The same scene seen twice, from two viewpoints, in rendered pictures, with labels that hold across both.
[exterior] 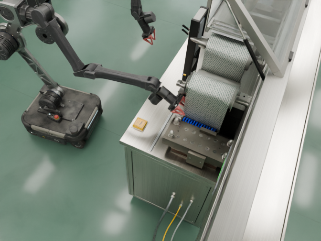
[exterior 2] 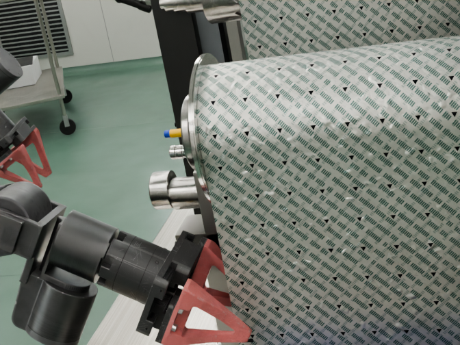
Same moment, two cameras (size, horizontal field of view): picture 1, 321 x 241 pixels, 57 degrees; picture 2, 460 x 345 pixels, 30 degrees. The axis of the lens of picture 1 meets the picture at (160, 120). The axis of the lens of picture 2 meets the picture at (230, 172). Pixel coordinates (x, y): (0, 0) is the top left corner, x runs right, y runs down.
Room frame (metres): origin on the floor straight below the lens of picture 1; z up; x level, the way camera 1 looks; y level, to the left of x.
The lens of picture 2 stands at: (0.35, -0.09, 1.50)
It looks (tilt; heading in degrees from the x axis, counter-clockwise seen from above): 21 degrees down; 355
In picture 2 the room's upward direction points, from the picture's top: 11 degrees counter-clockwise
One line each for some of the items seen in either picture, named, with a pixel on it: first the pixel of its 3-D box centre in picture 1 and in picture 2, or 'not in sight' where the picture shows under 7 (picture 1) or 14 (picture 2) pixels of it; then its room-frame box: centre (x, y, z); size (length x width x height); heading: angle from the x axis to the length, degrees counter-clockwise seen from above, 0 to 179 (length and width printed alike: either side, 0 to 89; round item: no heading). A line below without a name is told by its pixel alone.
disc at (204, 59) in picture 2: (190, 82); (214, 130); (1.14, -0.15, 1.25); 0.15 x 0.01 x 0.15; 159
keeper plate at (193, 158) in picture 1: (195, 159); not in sight; (0.82, -0.21, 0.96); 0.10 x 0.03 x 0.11; 69
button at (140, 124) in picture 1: (140, 123); not in sight; (1.07, 0.13, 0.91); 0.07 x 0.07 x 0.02; 69
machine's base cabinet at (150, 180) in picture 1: (220, 80); not in sight; (1.99, -0.54, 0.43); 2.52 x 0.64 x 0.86; 159
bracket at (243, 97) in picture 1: (244, 97); not in sight; (1.03, -0.43, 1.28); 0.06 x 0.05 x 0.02; 69
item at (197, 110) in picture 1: (203, 113); (352, 281); (1.04, -0.24, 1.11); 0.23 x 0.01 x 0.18; 69
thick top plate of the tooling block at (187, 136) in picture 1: (199, 143); not in sight; (0.91, -0.23, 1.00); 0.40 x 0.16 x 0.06; 69
